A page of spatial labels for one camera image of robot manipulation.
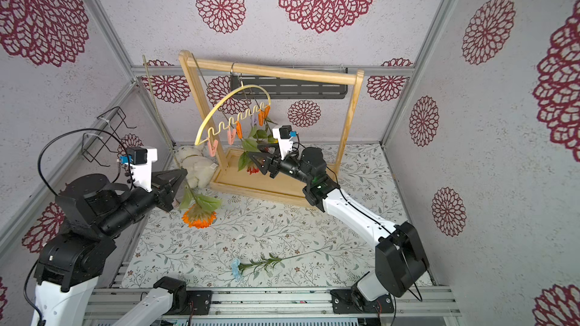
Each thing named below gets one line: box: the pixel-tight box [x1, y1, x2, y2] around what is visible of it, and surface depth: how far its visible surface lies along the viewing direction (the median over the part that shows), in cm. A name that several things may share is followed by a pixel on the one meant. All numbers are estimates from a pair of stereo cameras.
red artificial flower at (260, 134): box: [248, 124, 269, 144], surface depth 93 cm
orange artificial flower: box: [142, 55, 223, 229], surface depth 65 cm
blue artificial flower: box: [231, 246, 332, 279], surface depth 82 cm
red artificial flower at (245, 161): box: [237, 138, 262, 176], surface depth 87 cm
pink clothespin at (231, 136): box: [227, 128, 237, 145], surface depth 77 cm
